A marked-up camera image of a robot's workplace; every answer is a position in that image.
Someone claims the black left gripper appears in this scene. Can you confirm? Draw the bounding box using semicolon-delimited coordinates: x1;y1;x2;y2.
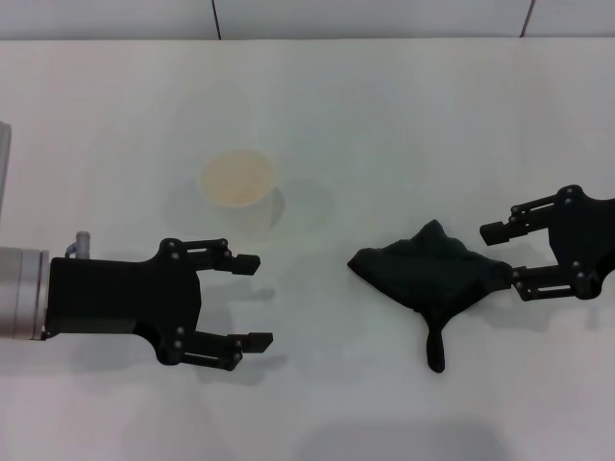
44;237;275;373

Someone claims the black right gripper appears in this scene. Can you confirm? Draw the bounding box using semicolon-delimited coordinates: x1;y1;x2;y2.
479;184;615;303

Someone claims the dark blue rag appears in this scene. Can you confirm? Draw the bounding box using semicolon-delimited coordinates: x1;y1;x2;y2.
346;219;513;374

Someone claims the white paper cup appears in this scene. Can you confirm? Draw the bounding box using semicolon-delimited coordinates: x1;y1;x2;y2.
197;149;286;237

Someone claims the left gripper silver connector plug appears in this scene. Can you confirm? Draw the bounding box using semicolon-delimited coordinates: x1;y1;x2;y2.
73;230;93;259

